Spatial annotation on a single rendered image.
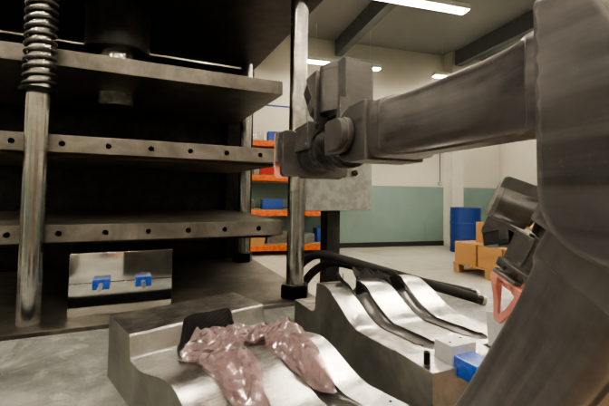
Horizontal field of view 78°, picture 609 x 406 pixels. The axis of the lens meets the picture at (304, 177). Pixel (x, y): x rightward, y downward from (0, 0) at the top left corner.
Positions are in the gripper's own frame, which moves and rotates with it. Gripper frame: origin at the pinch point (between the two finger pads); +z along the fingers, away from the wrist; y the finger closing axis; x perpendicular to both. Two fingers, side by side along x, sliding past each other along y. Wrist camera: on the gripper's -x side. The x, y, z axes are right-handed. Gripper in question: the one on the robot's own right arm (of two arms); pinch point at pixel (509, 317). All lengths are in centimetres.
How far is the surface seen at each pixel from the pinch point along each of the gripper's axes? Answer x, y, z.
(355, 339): -13.2, 17.1, 16.2
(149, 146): -82, 60, 6
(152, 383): -6, 53, 19
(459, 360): 4.3, 13.0, 4.9
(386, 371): -3.6, 16.8, 14.4
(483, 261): -302, -384, 118
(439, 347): 0.9, 13.5, 5.6
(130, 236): -72, 59, 31
